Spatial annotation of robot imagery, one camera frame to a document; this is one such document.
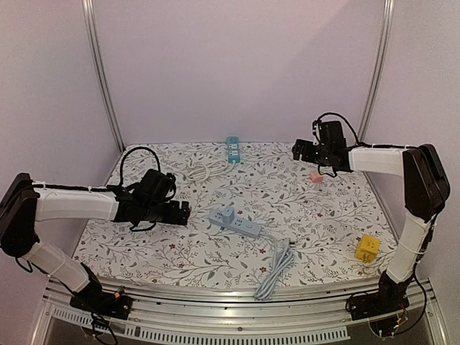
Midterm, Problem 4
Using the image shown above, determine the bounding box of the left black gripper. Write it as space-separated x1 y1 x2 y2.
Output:
142 201 190 226

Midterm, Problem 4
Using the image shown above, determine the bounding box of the pink plug adapter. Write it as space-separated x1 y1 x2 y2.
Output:
310 170 323 183

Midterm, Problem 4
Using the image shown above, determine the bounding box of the white cord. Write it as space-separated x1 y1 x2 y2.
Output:
183 160 237 183

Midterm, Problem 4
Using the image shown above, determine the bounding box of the light blue plug adapter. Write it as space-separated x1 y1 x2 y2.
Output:
221 206 234 224

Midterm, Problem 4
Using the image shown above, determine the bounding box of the grey-blue cord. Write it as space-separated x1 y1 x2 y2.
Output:
253 236 296 301

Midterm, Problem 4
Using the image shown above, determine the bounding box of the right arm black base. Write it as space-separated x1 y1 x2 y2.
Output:
345 280 410 338

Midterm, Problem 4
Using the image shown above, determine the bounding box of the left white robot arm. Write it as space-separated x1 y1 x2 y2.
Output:
1 170 190 312

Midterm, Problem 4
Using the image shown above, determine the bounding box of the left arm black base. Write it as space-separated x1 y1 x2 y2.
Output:
70 282 133 320

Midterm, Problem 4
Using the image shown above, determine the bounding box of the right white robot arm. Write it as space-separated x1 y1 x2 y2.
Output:
292 120 450 285

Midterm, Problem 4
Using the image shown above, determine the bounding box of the floral table cloth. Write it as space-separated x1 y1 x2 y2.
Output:
73 142 396 290

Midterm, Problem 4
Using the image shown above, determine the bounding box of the yellow cube socket adapter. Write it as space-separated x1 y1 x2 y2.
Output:
354 234 380 263

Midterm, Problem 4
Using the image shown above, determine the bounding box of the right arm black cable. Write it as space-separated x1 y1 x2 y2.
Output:
312 111 418 150

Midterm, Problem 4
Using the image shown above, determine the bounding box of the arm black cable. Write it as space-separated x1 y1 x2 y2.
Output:
312 111 418 150
118 146 162 188

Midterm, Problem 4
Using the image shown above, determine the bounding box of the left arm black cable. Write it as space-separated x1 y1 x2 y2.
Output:
118 146 162 188

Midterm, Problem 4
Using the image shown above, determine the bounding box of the aluminium front rail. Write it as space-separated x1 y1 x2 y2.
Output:
28 276 450 345

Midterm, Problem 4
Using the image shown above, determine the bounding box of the right aluminium corner post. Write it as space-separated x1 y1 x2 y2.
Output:
357 0 395 141

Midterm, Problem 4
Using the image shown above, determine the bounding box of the aluminium corner post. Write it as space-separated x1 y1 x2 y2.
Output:
81 0 125 152
357 0 395 141

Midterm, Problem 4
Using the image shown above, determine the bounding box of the left aluminium corner post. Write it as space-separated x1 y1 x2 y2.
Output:
81 0 125 152

